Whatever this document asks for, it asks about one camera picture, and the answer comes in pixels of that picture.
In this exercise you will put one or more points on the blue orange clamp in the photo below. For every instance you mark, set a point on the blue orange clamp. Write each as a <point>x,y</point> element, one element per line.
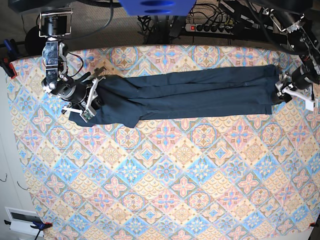
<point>12,55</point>
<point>37,226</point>

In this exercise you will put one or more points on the patterned colourful tablecloth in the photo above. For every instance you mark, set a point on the patterned colourful tablecloth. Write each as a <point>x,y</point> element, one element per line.
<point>244,177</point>

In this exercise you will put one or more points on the white power strip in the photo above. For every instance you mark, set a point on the white power strip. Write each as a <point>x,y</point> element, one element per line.
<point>207,28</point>

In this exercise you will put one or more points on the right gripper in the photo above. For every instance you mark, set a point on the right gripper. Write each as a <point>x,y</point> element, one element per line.
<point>77,92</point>

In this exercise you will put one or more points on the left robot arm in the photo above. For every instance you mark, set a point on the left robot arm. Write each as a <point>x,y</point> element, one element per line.
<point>303,43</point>

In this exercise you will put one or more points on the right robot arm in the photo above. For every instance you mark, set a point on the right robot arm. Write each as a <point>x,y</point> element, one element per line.
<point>53,25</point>

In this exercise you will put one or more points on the white wall outlet box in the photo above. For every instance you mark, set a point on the white wall outlet box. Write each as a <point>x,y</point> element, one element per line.
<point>22,220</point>

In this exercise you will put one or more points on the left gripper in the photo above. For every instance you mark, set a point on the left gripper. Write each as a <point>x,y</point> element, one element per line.
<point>298,84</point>

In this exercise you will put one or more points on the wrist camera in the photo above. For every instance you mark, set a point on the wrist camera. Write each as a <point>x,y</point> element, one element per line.
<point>310,104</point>
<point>88,114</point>

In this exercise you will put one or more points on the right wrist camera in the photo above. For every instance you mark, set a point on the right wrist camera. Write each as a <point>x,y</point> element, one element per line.
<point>88,114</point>

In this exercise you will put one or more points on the blue orange clamp bottom left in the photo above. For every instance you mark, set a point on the blue orange clamp bottom left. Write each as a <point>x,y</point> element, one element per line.
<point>37,226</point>

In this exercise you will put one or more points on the blue orange clamp top left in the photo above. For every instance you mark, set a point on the blue orange clamp top left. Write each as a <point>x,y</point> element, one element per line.
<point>12,55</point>

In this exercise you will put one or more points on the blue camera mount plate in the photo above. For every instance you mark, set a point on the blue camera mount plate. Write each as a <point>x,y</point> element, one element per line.
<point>157,7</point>

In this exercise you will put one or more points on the dark navy t-shirt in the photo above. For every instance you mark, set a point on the dark navy t-shirt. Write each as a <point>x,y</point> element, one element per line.
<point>217,92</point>

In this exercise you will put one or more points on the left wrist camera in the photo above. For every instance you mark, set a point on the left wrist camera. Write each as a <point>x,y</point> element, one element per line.
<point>310,104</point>

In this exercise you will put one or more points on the orange clamp bottom right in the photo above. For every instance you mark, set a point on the orange clamp bottom right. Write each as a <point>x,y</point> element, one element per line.
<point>314,225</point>

